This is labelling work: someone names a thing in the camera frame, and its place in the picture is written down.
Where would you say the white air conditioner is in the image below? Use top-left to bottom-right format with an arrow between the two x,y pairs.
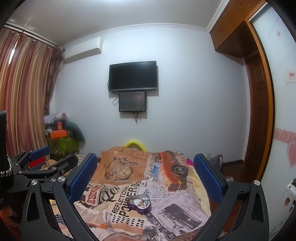
64,37 -> 103,63

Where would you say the pink heart wall sticker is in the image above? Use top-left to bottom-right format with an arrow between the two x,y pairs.
287,141 -> 296,168

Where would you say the yellow round object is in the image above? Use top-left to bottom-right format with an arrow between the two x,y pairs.
125,140 -> 147,152

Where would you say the newspaper print bedspread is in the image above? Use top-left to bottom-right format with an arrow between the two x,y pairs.
74,146 -> 211,240

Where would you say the dark bag on floor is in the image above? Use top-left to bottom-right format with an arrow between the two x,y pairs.
208,154 -> 223,171

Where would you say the white wall switch sticker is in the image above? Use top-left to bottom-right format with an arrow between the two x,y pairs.
285,71 -> 296,83

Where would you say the orange box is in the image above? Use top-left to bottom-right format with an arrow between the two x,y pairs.
50,130 -> 67,138

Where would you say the wooden overhead cabinet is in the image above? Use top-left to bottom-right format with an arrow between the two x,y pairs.
210,1 -> 265,58

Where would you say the brown wooden door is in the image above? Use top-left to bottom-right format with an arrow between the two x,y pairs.
244,21 -> 274,181

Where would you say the small black wall monitor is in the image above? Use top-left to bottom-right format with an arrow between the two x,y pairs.
119,91 -> 147,113

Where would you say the large wall television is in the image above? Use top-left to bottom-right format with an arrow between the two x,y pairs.
108,61 -> 158,92

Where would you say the striped red curtain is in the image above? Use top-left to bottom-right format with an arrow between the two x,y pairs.
1,28 -> 63,156

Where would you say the green cloth covered stand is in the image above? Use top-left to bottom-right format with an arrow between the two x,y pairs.
47,136 -> 79,161

